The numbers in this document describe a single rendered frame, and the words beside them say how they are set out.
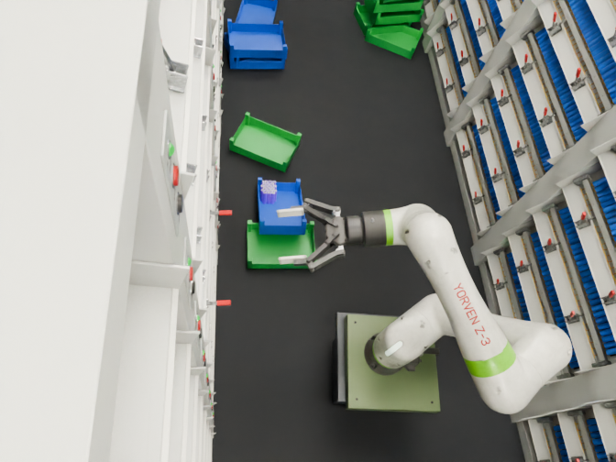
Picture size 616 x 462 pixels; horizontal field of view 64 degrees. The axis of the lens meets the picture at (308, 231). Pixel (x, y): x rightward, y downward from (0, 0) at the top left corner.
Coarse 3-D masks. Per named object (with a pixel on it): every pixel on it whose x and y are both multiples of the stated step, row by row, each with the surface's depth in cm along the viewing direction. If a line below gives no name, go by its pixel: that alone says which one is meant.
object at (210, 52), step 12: (204, 60) 112; (204, 72) 112; (204, 84) 111; (204, 96) 109; (204, 108) 108; (204, 120) 105; (204, 132) 105; (204, 144) 103; (204, 156) 102; (204, 168) 101; (204, 180) 99; (204, 192) 98; (204, 204) 97; (204, 312) 83
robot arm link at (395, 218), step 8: (400, 208) 125; (408, 208) 123; (416, 208) 121; (424, 208) 120; (392, 216) 122; (400, 216) 122; (392, 224) 122; (400, 224) 121; (392, 232) 122; (400, 232) 121; (392, 240) 123; (400, 240) 123
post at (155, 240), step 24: (144, 72) 27; (168, 96) 37; (144, 120) 27; (144, 168) 30; (144, 192) 32; (144, 216) 35; (168, 216) 38; (144, 240) 38; (168, 240) 38; (192, 264) 65; (192, 312) 66; (192, 360) 74
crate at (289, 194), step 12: (300, 180) 232; (288, 192) 236; (300, 192) 230; (264, 204) 228; (276, 204) 229; (288, 204) 230; (300, 204) 230; (264, 216) 222; (276, 216) 223; (288, 216) 224; (300, 216) 225; (264, 228) 212; (276, 228) 213; (288, 228) 214; (300, 228) 214
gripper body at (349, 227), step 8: (336, 216) 127; (352, 216) 125; (328, 224) 127; (344, 224) 126; (352, 224) 123; (360, 224) 123; (328, 232) 125; (344, 232) 125; (352, 232) 123; (360, 232) 123; (336, 240) 124; (344, 240) 124; (352, 240) 124; (360, 240) 124
